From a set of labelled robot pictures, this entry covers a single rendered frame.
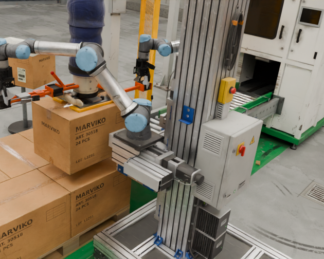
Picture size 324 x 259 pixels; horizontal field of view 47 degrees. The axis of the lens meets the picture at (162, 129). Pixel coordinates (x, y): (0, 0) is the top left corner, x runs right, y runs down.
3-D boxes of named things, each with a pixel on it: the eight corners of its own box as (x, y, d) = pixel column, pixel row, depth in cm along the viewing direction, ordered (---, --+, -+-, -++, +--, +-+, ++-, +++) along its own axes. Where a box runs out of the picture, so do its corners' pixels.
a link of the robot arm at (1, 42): (3, 41, 194) (-13, 39, 195) (5, 61, 199) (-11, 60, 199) (10, 38, 201) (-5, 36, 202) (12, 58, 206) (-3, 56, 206)
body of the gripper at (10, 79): (15, 88, 211) (13, 67, 206) (1, 91, 205) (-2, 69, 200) (8, 84, 215) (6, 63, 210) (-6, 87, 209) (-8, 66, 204)
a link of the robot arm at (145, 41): (153, 36, 242) (140, 35, 240) (151, 53, 247) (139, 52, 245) (150, 34, 249) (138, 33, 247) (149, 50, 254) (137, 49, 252)
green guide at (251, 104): (268, 98, 465) (270, 91, 461) (276, 100, 459) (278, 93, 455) (194, 133, 350) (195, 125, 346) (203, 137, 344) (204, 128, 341)
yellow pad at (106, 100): (108, 97, 270) (108, 91, 268) (117, 102, 264) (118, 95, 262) (69, 108, 246) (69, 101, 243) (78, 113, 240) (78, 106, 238)
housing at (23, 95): (25, 98, 227) (25, 91, 225) (32, 102, 223) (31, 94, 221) (15, 100, 222) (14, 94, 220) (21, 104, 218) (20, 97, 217)
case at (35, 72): (-13, 78, 411) (-17, 42, 394) (13, 70, 446) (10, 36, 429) (33, 89, 395) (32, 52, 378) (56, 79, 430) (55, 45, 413)
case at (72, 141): (96, 129, 311) (98, 84, 294) (131, 147, 289) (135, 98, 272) (34, 152, 267) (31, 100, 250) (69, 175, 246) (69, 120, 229)
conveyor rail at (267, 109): (272, 111, 467) (275, 97, 459) (276, 112, 464) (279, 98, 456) (149, 178, 301) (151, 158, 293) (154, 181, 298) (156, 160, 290)
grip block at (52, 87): (55, 91, 244) (55, 82, 241) (64, 95, 238) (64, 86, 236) (43, 93, 238) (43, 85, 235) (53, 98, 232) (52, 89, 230)
